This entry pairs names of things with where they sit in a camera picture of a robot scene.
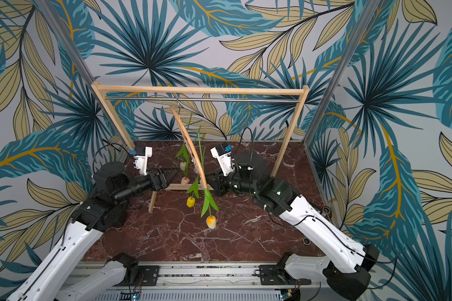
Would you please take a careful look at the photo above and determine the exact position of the pink tulip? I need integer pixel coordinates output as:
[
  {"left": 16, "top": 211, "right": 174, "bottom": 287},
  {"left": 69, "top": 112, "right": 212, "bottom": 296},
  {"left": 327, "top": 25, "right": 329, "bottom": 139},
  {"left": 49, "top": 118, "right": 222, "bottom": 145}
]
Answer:
[{"left": 180, "top": 159, "right": 190, "bottom": 184}]

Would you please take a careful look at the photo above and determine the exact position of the orange cream tulip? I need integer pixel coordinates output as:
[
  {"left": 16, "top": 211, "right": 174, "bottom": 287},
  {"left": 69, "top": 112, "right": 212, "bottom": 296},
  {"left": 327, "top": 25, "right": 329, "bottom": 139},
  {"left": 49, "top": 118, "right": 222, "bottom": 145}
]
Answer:
[{"left": 197, "top": 134, "right": 217, "bottom": 230}]

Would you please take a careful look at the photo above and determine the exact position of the yellow tulip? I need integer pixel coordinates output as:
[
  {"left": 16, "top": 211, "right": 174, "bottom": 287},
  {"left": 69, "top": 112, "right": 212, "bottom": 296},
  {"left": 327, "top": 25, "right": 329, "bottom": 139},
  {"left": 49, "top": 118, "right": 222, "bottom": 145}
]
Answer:
[{"left": 185, "top": 138, "right": 200, "bottom": 208}]

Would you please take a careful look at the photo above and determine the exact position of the curved wooden clip hanger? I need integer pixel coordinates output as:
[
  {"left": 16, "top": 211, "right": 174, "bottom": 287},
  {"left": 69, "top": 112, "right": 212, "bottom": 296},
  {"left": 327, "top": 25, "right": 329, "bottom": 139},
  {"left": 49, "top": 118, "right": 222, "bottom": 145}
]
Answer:
[{"left": 169, "top": 106, "right": 208, "bottom": 189}]

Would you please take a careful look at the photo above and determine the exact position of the cream white tulip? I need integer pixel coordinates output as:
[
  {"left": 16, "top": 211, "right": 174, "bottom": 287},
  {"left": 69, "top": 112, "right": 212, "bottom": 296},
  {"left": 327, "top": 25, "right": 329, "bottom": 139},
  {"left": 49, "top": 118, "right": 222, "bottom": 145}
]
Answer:
[{"left": 174, "top": 113, "right": 191, "bottom": 178}]

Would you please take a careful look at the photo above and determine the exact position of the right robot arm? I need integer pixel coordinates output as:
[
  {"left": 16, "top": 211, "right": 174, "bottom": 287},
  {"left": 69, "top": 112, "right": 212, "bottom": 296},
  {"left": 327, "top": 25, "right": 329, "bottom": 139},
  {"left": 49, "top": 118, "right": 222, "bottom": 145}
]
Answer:
[{"left": 205, "top": 144, "right": 379, "bottom": 300}]

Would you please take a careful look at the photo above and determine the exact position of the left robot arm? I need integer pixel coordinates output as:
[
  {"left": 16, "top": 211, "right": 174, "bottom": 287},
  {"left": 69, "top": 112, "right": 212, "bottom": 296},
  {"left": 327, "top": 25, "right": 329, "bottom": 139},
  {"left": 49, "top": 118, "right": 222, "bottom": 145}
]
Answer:
[{"left": 8, "top": 161, "right": 181, "bottom": 300}]

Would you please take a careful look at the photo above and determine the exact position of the wooden clothes rack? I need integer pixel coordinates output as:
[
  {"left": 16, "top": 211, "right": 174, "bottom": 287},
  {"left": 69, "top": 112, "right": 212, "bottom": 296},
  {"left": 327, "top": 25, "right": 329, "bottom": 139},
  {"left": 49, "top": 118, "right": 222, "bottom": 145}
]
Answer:
[{"left": 91, "top": 82, "right": 310, "bottom": 214}]

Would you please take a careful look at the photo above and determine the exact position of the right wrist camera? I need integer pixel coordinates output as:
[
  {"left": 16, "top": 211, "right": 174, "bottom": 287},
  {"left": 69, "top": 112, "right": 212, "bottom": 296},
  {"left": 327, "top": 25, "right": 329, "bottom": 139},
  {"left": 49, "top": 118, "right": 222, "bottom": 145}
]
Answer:
[{"left": 210, "top": 142, "right": 234, "bottom": 176}]

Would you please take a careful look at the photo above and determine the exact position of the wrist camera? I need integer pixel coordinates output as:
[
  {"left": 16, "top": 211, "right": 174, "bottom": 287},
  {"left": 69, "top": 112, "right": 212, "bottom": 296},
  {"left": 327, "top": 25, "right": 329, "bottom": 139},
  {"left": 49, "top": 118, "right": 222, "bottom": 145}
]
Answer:
[
  {"left": 210, "top": 142, "right": 234, "bottom": 176},
  {"left": 129, "top": 146, "right": 153, "bottom": 176}
]

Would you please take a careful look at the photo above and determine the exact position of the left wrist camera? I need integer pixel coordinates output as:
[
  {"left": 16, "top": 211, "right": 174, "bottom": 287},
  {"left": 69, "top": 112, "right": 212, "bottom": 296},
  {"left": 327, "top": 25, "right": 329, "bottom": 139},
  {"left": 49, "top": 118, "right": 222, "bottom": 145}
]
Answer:
[{"left": 129, "top": 146, "right": 153, "bottom": 176}]

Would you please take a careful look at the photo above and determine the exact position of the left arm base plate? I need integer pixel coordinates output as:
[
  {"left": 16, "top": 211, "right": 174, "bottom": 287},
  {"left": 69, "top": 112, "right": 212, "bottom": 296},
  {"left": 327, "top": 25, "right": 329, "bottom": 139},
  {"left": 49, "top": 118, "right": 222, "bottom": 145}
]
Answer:
[{"left": 126, "top": 265, "right": 160, "bottom": 287}]

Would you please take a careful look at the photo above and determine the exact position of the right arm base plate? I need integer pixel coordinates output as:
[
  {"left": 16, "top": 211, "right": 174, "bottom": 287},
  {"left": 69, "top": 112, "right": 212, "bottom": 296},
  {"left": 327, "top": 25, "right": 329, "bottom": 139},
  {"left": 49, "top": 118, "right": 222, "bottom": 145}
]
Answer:
[{"left": 256, "top": 265, "right": 311, "bottom": 286}]

